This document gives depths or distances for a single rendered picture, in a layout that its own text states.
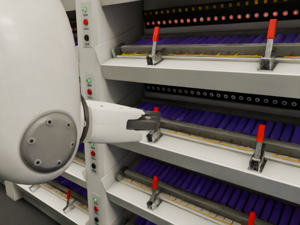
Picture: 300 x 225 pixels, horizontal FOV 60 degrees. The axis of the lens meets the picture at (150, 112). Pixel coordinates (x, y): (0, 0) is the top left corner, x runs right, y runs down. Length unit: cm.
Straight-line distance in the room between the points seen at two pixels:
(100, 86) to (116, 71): 8
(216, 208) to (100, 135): 47
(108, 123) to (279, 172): 37
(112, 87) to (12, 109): 63
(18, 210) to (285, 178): 122
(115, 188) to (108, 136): 56
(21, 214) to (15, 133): 126
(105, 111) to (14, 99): 16
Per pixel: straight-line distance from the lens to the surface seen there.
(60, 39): 20
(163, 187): 80
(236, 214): 71
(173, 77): 61
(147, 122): 37
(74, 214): 114
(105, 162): 84
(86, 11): 80
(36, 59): 19
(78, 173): 100
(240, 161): 60
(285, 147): 61
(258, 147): 57
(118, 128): 34
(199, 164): 62
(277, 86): 53
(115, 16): 82
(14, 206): 152
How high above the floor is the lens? 76
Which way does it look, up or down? 14 degrees down
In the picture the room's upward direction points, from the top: straight up
